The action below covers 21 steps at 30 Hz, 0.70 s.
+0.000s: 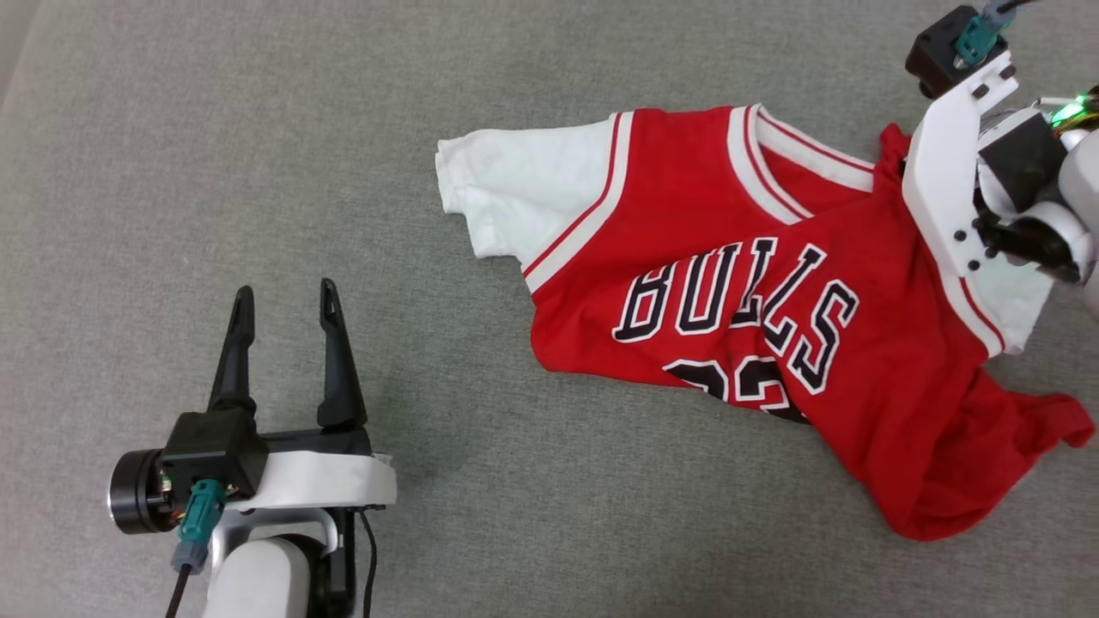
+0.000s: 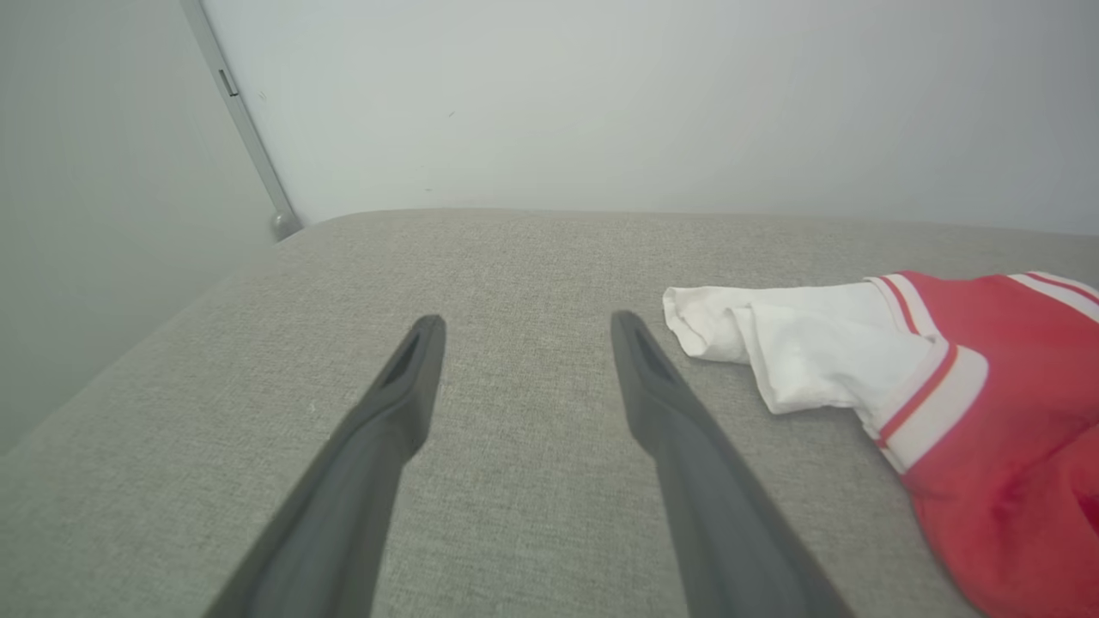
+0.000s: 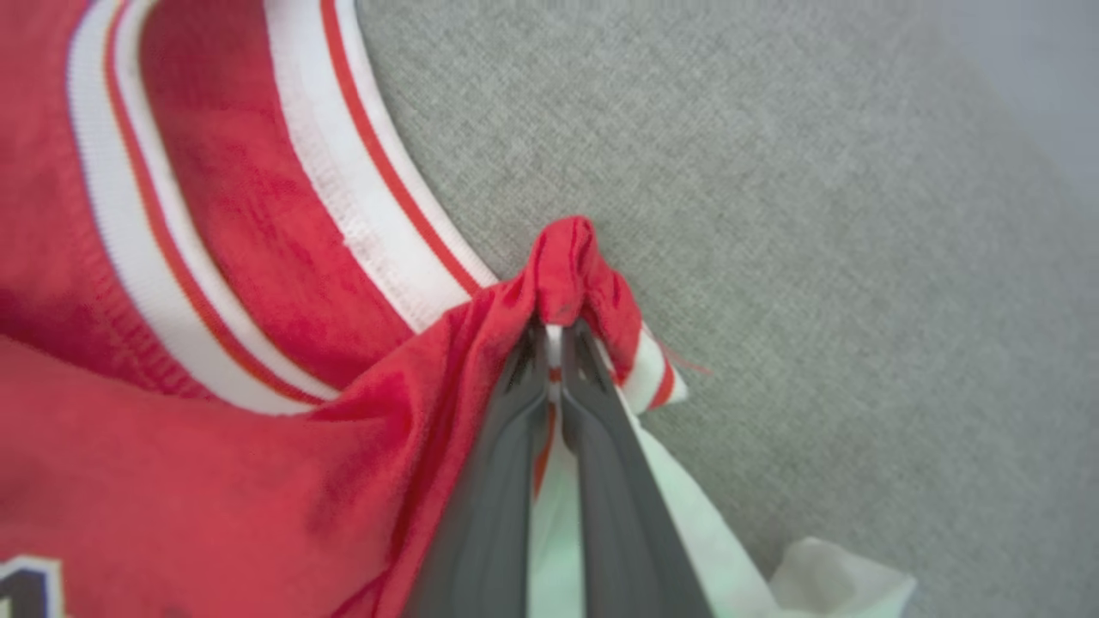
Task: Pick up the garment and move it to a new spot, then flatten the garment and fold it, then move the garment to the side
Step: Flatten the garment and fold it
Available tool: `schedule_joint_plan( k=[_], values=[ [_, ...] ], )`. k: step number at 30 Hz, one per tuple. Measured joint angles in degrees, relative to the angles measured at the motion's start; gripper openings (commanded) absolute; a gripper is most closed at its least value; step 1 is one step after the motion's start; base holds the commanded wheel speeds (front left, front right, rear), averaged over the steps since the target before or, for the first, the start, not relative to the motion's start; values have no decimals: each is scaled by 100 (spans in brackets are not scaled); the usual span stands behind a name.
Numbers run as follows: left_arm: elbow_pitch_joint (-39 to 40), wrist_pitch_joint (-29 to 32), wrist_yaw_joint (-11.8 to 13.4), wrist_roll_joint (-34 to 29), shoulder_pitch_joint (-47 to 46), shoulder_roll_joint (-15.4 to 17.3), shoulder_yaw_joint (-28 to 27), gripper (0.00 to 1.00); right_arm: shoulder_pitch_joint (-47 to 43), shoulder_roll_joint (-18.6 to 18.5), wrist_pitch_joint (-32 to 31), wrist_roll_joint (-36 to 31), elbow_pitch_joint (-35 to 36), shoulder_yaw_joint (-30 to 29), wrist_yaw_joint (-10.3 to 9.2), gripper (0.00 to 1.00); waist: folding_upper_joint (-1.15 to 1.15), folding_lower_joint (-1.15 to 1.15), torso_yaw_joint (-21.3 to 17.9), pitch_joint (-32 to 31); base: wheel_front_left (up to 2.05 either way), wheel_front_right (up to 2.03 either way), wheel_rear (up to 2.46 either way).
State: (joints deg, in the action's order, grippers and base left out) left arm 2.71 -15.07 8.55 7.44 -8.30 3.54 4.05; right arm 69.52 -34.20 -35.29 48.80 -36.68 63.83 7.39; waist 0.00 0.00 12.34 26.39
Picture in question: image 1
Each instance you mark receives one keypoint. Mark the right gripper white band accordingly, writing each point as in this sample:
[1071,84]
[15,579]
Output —
[940,172]

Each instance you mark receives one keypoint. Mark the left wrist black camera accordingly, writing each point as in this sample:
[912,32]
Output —
[210,442]

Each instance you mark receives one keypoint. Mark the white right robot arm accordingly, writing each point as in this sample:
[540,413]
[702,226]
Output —
[1077,172]

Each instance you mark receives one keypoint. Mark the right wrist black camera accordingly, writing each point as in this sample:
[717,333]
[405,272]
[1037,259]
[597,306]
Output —
[936,47]

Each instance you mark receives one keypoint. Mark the left camera teal connector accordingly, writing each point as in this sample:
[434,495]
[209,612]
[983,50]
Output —
[199,515]

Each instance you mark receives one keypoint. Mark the wrist black camera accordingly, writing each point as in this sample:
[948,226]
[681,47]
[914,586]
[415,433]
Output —
[936,47]
[210,442]

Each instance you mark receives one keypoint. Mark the red Bulls basketball jersey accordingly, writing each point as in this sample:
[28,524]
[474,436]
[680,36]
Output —
[687,197]

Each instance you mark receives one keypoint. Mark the camera teal connector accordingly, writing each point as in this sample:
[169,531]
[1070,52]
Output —
[977,39]
[199,515]

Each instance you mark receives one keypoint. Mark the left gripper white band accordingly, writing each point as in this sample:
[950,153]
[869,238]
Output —
[326,481]

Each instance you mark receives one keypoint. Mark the right camera teal connector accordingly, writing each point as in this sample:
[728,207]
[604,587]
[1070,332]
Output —
[977,39]

